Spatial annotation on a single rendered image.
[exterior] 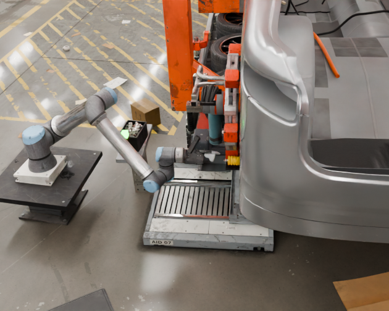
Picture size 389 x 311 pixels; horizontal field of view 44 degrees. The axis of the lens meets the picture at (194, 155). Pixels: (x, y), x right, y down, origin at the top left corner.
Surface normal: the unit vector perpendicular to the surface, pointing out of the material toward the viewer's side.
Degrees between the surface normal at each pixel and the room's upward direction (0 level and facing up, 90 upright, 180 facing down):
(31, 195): 0
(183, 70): 90
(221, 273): 0
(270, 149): 89
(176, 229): 0
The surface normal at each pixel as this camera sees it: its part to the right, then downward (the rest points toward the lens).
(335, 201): -0.23, 0.75
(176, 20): -0.11, 0.60
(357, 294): -0.04, -0.80
